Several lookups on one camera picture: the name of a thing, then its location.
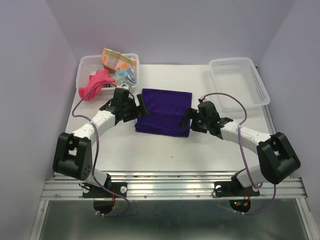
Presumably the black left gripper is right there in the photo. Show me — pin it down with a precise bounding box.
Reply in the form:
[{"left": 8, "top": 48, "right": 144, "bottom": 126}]
[{"left": 122, "top": 94, "right": 150, "bottom": 123}]

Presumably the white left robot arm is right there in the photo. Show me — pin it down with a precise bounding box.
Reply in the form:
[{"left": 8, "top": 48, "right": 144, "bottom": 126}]
[{"left": 52, "top": 87, "right": 149, "bottom": 197}]

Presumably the white left plastic basket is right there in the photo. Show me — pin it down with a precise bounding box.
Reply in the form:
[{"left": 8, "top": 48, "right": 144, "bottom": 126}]
[{"left": 75, "top": 53, "right": 140, "bottom": 93}]

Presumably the white right plastic basket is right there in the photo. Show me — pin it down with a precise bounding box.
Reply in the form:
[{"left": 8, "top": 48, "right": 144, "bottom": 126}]
[{"left": 208, "top": 57, "right": 271, "bottom": 110}]

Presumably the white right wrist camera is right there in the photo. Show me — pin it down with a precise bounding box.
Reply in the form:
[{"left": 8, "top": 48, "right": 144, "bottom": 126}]
[{"left": 198, "top": 96, "right": 208, "bottom": 103}]

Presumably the pink towel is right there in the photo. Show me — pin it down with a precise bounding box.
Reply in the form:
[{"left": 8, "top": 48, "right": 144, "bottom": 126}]
[{"left": 78, "top": 69, "right": 116, "bottom": 102}]

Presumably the purple towel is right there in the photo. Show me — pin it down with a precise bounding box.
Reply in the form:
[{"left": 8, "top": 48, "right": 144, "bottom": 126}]
[{"left": 135, "top": 88, "right": 193, "bottom": 138}]

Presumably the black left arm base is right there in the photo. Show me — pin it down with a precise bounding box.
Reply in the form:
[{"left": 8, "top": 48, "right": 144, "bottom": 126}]
[{"left": 79, "top": 170, "right": 130, "bottom": 218}]

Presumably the aluminium mounting rail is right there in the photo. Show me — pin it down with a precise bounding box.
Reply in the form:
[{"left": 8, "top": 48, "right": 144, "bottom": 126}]
[{"left": 41, "top": 171, "right": 308, "bottom": 201}]

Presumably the white plastic basket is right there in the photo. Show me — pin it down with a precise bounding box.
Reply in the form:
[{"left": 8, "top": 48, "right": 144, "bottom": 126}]
[
  {"left": 75, "top": 53, "right": 140, "bottom": 93},
  {"left": 208, "top": 57, "right": 271, "bottom": 110}
]

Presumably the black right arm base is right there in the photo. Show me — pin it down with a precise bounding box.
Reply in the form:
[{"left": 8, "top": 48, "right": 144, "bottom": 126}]
[{"left": 211, "top": 171, "right": 260, "bottom": 215}]

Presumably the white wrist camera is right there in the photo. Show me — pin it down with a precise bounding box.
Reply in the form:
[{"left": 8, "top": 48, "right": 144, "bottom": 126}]
[
  {"left": 117, "top": 83, "right": 132, "bottom": 91},
  {"left": 198, "top": 96, "right": 208, "bottom": 103}
]

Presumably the orange dotted patterned towel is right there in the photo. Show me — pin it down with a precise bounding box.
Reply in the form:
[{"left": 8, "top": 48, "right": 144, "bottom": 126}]
[{"left": 101, "top": 48, "right": 138, "bottom": 73}]

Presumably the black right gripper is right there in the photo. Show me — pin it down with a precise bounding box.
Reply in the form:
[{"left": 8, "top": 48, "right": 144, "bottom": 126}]
[{"left": 177, "top": 107, "right": 209, "bottom": 133}]

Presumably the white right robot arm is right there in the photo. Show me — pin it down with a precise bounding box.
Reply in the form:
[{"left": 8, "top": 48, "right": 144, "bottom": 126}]
[{"left": 180, "top": 101, "right": 301, "bottom": 195}]

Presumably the light blue patterned towel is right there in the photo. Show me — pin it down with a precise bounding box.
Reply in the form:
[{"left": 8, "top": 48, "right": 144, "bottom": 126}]
[{"left": 111, "top": 67, "right": 137, "bottom": 87}]

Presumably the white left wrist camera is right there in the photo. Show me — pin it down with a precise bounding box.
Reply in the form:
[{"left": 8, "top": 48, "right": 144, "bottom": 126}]
[{"left": 117, "top": 83, "right": 132, "bottom": 91}]

